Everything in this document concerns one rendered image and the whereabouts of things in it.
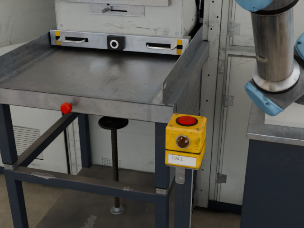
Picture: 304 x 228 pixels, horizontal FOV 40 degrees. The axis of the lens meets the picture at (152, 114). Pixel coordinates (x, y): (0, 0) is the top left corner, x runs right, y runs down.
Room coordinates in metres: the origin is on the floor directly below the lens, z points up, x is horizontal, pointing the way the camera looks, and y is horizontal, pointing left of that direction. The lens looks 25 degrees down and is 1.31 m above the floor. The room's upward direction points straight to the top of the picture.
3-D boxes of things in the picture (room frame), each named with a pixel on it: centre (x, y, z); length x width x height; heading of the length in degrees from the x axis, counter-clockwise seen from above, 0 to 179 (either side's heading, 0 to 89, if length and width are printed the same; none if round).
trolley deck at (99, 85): (1.45, 0.15, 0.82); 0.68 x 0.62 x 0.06; 165
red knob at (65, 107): (1.10, 0.24, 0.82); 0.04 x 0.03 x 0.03; 165
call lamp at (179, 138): (0.79, -0.07, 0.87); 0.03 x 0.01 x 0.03; 75
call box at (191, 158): (0.84, -0.08, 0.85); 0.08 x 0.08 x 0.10; 75
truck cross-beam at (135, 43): (1.54, 0.12, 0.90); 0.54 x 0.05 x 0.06; 75
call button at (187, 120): (0.84, -0.08, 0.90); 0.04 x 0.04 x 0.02
